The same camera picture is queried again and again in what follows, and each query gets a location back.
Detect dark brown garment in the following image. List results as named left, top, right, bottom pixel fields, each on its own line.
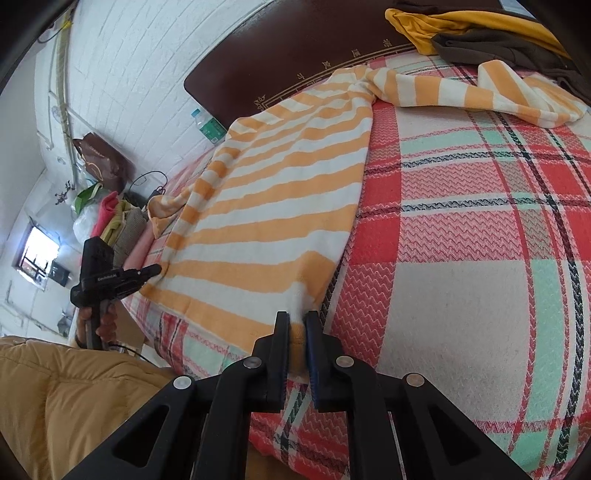
left=390, top=1, right=590, bottom=103

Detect orange white striped sweater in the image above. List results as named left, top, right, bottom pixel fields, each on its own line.
left=141, top=60, right=586, bottom=349

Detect dark wooden headboard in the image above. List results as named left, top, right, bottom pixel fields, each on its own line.
left=184, top=0, right=412, bottom=126

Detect stack of folded clothes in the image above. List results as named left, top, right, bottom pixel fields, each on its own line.
left=90, top=192, right=154, bottom=269

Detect red plaid bed sheet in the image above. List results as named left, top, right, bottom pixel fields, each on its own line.
left=120, top=50, right=591, bottom=480

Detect mustard yellow garment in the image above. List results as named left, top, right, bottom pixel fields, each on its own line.
left=385, top=8, right=571, bottom=59

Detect person's left hand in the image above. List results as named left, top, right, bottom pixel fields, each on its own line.
left=75, top=303, right=117, bottom=349

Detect brown paper bag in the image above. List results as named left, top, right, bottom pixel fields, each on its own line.
left=72, top=133, right=134, bottom=193

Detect green label water bottle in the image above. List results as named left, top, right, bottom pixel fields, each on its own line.
left=191, top=108, right=226, bottom=145

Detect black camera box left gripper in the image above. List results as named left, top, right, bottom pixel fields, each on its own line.
left=80, top=237, right=114, bottom=281

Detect window with bars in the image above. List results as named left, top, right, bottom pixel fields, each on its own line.
left=13, top=221, right=60, bottom=290

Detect white plastic bag bundle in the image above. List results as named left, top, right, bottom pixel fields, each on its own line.
left=73, top=203, right=100, bottom=245

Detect black charger with cable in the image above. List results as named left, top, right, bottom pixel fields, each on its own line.
left=124, top=170, right=168, bottom=206

